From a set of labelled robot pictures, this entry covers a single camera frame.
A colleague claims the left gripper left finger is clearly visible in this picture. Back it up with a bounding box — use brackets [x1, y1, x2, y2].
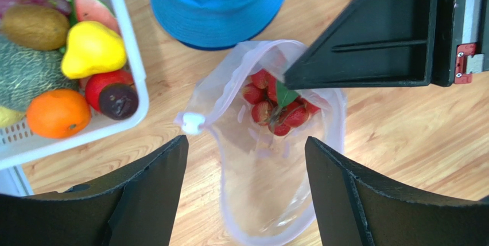
[1, 135, 189, 246]

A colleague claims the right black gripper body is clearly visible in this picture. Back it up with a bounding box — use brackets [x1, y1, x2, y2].
[432, 0, 488, 87]

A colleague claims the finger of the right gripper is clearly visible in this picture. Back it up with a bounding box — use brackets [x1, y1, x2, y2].
[284, 0, 438, 89]

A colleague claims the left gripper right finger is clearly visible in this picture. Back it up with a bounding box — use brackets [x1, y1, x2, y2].
[305, 137, 488, 245]

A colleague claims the clear zip top bag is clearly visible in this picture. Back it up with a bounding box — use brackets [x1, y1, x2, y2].
[174, 40, 347, 245]

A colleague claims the orange fruit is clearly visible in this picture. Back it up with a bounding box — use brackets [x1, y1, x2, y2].
[26, 89, 91, 139]

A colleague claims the red lychee bunch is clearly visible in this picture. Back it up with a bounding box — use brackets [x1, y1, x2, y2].
[242, 69, 320, 136]

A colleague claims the yellow pear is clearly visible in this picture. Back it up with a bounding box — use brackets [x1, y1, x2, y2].
[61, 21, 127, 79]

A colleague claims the dark mangosteen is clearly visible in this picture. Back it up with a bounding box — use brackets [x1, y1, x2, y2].
[98, 83, 139, 120]

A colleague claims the red apple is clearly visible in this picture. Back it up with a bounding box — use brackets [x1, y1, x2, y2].
[85, 69, 134, 112]

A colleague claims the white plastic fruit basket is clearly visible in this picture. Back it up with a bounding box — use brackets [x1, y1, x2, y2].
[0, 0, 150, 171]

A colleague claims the green netted melon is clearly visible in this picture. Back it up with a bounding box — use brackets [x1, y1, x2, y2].
[1, 35, 79, 112]

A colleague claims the blue bucket hat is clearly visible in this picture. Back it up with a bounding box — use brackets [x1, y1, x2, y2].
[150, 0, 285, 50]

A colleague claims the watermelon slice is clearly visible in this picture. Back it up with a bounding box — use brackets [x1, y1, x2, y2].
[73, 0, 121, 34]

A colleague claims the brown kiwi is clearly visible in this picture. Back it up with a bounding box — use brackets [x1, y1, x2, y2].
[1, 5, 71, 51]

